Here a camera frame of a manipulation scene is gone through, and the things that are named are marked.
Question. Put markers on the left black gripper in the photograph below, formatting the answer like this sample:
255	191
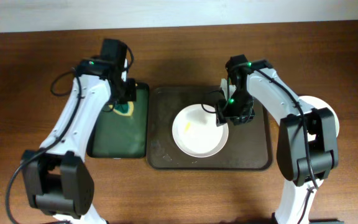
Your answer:
132	96

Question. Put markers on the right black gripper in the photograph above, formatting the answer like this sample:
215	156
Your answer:
223	112

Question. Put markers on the green yellow sponge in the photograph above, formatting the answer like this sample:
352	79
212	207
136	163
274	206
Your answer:
125	109

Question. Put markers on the pink-white plate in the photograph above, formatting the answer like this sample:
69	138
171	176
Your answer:
196	134

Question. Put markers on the white plate with stain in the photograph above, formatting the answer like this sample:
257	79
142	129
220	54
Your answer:
318	104

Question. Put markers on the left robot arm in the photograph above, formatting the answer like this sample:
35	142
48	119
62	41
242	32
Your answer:
56	179

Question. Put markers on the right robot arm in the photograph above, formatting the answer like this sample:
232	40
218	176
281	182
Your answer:
307	148

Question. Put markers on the dark brown tray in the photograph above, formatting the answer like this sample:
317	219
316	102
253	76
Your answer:
248	146

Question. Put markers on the green tray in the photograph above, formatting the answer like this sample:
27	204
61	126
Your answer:
115	136

